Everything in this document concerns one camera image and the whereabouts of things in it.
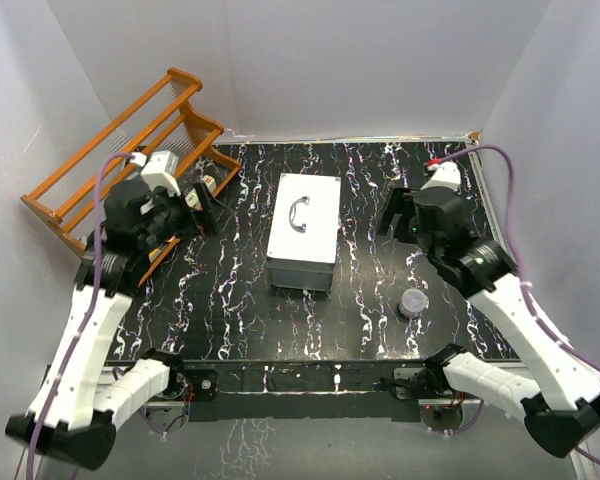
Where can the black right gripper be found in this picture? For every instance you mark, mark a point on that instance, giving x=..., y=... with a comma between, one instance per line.
x=401, y=201

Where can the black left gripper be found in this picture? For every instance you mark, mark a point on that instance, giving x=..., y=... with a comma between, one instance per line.
x=206, y=218

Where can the grey metal medicine case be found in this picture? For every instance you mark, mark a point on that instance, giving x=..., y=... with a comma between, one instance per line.
x=302, y=246

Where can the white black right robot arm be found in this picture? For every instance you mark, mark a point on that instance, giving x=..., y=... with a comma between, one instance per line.
x=559, y=401

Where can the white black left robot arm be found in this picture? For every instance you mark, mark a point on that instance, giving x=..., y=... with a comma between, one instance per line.
x=71, y=419

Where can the red white medicine box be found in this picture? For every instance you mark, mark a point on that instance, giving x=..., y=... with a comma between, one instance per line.
x=205, y=182

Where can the yellow grey scraper tool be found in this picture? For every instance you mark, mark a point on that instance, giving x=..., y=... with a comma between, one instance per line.
x=155, y=254

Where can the orange wooden rack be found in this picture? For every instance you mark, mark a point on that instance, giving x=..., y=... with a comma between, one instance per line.
x=162, y=118

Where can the clear tape roll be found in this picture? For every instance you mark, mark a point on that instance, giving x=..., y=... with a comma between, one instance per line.
x=413, y=302

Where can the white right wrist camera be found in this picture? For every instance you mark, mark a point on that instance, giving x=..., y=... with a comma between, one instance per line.
x=445, y=174

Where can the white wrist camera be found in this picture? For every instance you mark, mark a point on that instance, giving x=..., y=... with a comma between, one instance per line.
x=445, y=174
x=157, y=170

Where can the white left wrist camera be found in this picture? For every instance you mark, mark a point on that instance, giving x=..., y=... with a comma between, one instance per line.
x=157, y=170

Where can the black table front rail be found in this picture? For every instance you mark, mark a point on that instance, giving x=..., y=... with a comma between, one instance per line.
x=306, y=389

